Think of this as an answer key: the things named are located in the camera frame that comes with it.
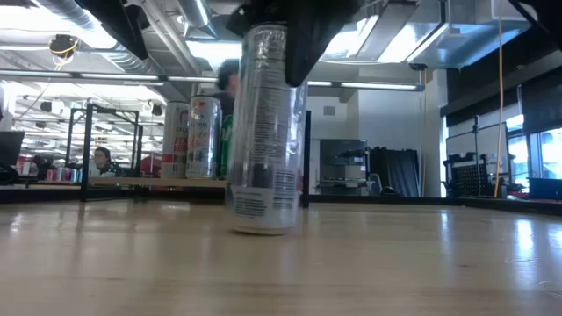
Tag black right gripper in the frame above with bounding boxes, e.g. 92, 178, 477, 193
226, 0, 365, 88

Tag silver pineapple Celsius slim can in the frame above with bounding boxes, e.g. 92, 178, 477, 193
224, 22, 309, 236

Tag green Sprite can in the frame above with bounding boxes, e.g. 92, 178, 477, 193
219, 114, 234, 179

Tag white red Celsius slim can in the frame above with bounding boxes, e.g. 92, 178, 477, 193
160, 100, 191, 179

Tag long horizontal light bar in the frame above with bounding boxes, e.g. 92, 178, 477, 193
0, 68, 426, 92

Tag black round ceiling device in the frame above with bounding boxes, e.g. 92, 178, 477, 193
47, 33, 81, 58

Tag person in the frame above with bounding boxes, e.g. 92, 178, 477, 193
214, 58, 241, 118
90, 146, 122, 178

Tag dark metal equipment rack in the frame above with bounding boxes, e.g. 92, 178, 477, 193
319, 139, 371, 197

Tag red chair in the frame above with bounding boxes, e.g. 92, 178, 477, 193
140, 155, 162, 179

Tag dark computer monitor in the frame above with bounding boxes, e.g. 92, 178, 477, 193
0, 130, 25, 167

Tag black fabric screen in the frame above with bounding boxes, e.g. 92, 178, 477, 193
370, 147, 421, 198

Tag black tripod stand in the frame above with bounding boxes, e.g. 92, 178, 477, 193
470, 114, 483, 197

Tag black pegboard cart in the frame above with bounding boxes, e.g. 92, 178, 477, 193
443, 152, 495, 198

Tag bright window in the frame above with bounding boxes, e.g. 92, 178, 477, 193
504, 114, 562, 186

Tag ribbed silver ventilation duct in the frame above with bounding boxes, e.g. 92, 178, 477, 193
37, 0, 159, 75

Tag smooth silver ventilation duct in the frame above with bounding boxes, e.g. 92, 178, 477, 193
177, 0, 219, 39

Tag black background rig frame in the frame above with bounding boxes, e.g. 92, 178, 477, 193
68, 104, 140, 177

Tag large metal ceiling duct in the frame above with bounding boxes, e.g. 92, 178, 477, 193
377, 0, 532, 70

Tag black aluminium table frame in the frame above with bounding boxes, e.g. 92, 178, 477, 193
0, 183, 562, 216

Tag yellow cable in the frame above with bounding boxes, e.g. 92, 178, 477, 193
493, 0, 506, 198

